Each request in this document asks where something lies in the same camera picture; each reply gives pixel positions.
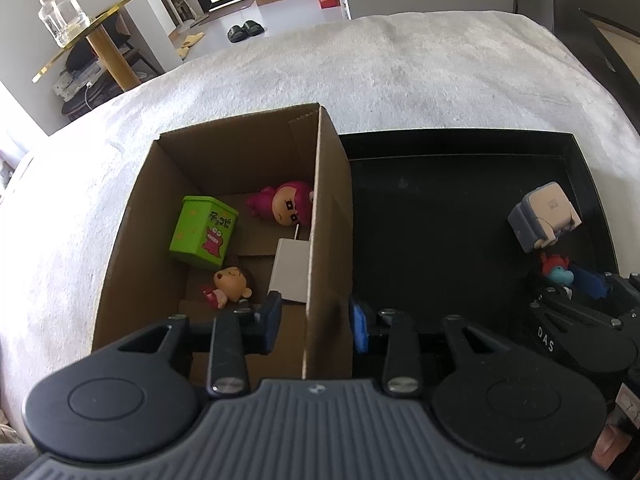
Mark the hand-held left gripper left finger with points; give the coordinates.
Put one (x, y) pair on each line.
(270, 321)

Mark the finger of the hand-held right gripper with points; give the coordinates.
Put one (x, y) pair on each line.
(590, 281)
(542, 290)

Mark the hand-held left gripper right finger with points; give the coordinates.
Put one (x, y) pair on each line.
(359, 327)

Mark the blue and red figurine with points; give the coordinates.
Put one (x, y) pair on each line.
(559, 275)

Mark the white cube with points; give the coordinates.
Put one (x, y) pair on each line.
(290, 270)

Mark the brown-haired doll figurine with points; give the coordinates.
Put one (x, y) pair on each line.
(230, 282)

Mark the pink hooded figurine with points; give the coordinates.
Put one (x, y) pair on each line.
(287, 205)

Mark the black tray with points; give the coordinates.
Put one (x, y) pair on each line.
(440, 220)

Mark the brown cardboard box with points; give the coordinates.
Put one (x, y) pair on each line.
(330, 185)

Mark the person's right hand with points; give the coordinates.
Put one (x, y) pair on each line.
(617, 447)

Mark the pale square robot toy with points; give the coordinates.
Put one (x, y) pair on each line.
(542, 205)

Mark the green toy box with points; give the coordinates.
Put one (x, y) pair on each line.
(192, 230)

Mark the white blanket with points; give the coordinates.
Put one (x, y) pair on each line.
(400, 70)

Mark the dark wooden headboard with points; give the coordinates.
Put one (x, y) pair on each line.
(590, 20)

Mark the beige slipper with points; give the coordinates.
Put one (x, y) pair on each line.
(183, 53)
(194, 39)

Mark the black slipper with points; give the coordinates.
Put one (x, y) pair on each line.
(237, 33)
(253, 27)

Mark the round gold table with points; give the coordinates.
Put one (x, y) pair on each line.
(112, 57)

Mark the stack of papers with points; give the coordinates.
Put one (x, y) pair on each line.
(72, 82)

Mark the clear glass jar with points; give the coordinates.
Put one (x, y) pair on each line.
(62, 17)

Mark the white pedestal cabinet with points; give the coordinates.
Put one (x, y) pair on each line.
(160, 25)

